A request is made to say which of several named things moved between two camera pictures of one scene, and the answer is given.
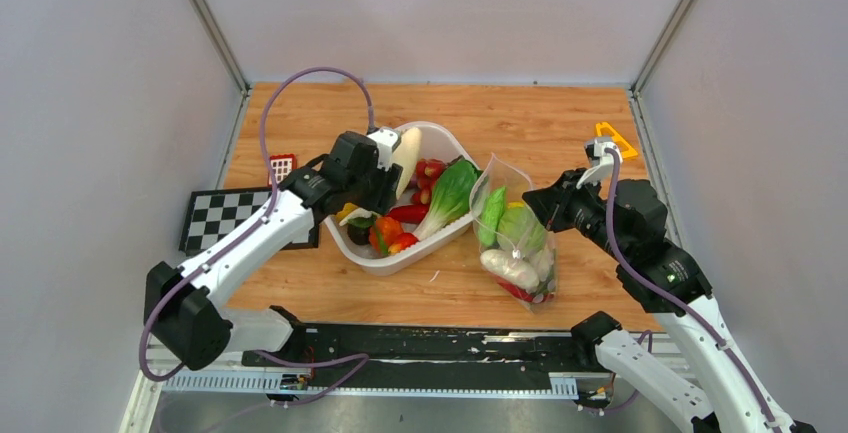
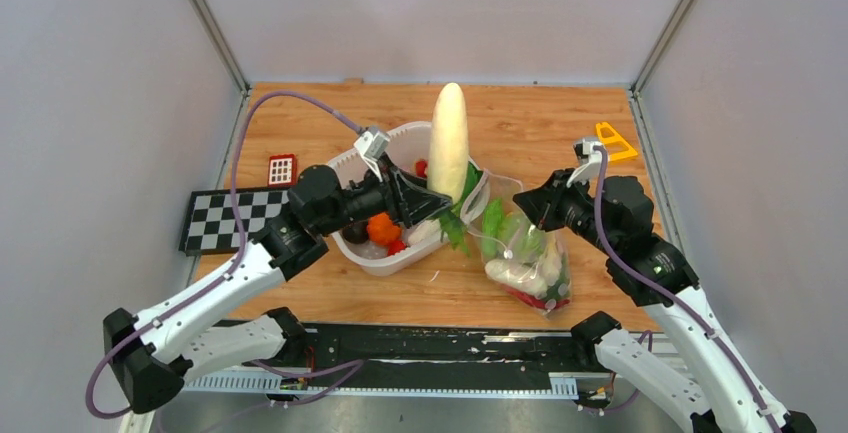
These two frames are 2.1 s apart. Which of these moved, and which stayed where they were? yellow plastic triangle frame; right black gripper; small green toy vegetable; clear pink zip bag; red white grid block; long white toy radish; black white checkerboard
Moved: long white toy radish; clear pink zip bag; small green toy vegetable
Stayed: right black gripper; red white grid block; black white checkerboard; yellow plastic triangle frame
